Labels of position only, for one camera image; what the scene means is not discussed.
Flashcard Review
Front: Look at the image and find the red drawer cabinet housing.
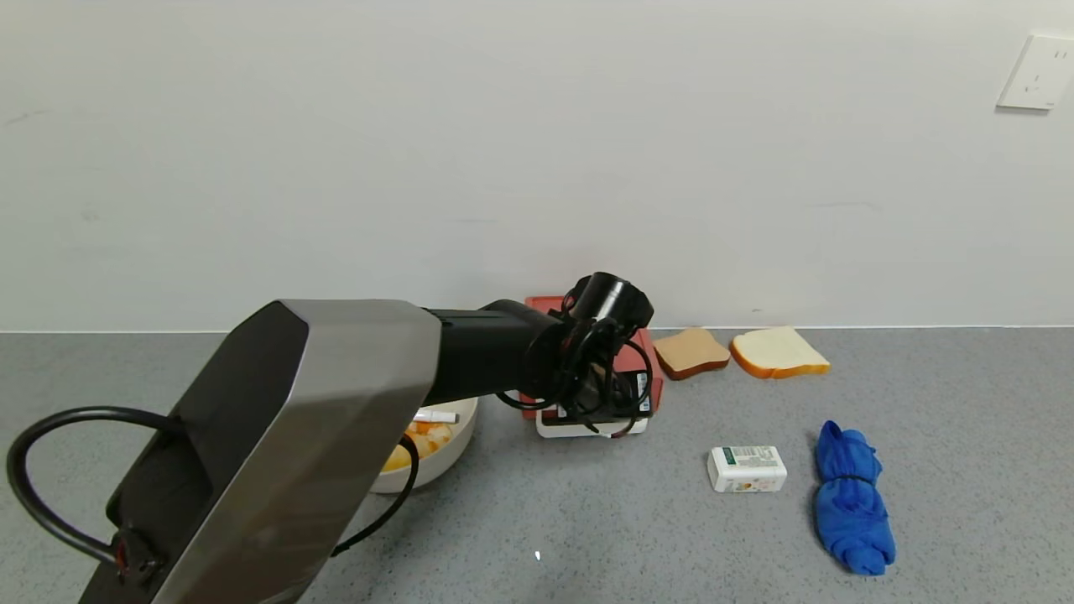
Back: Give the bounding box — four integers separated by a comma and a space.
520, 295, 664, 420

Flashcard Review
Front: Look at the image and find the white wall socket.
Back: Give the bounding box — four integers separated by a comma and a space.
996, 34, 1074, 112

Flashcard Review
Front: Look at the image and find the red drawer with white handle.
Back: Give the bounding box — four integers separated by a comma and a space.
535, 403, 651, 439

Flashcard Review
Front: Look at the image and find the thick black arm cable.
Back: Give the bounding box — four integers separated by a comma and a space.
7, 407, 185, 580

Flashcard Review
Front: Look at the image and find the beige round bowl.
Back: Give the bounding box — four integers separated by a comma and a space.
369, 394, 479, 494

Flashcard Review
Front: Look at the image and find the small white printed carton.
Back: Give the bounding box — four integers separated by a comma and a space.
706, 445, 788, 494

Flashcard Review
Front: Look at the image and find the blue bundled cloth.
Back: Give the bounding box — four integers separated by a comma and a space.
812, 420, 897, 576

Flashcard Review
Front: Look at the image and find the white bread slice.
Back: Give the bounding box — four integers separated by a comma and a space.
729, 326, 832, 380

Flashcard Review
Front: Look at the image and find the brown toast slice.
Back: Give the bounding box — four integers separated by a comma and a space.
653, 327, 731, 382

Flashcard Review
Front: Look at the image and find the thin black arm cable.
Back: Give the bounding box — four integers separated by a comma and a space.
331, 432, 420, 559

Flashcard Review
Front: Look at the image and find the orange peeled fruit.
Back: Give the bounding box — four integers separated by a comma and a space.
382, 422, 454, 472

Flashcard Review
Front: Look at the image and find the black wrist cable bundle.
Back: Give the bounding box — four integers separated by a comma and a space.
495, 289, 655, 439

